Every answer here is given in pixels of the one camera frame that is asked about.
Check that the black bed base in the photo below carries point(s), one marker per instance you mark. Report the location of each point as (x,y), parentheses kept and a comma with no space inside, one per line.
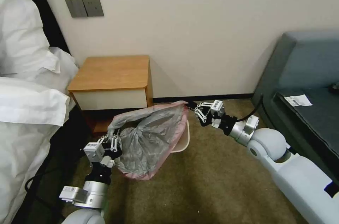
(66,139)

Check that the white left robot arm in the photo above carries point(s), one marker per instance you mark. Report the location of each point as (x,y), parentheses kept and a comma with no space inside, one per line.
(90,195)

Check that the beige trash can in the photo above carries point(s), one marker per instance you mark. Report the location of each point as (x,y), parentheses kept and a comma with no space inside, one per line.
(183,140)

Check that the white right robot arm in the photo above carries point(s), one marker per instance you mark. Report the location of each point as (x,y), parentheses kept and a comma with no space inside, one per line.
(267,142)

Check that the dark baseboard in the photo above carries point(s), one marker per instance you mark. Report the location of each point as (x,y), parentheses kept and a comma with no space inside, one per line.
(212,97)

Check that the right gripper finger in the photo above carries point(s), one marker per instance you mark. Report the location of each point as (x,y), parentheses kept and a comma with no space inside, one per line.
(200,116)
(204,105)

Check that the grey wall switch panel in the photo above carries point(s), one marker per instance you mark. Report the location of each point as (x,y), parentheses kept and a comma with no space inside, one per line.
(74,8)

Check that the white paper label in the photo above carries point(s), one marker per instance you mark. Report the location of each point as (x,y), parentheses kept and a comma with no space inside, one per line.
(298,100)

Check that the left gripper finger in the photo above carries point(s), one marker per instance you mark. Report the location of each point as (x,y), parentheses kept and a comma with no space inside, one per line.
(105,142)
(115,143)

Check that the grey blue sofa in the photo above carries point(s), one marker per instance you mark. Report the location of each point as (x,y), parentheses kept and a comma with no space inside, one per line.
(304,62)

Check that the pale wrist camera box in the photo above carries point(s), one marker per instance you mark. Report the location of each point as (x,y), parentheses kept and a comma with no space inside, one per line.
(217,107)
(94,151)

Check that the grey wall socket panel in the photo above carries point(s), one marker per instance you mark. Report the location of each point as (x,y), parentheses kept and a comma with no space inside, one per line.
(93,6)

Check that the translucent grey pink garbage bag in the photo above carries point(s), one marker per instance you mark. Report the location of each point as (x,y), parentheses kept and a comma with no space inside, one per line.
(151,139)

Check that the wooden nightstand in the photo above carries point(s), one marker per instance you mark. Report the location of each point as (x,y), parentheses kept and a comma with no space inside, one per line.
(111,75)

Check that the white duvet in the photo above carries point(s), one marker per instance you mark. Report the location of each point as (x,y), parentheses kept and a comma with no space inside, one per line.
(21,142)

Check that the black headboard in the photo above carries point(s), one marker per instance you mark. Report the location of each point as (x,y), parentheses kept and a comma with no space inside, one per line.
(51,20)

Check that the white pillow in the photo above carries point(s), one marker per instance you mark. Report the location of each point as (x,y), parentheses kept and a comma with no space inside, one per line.
(62,62)
(18,23)

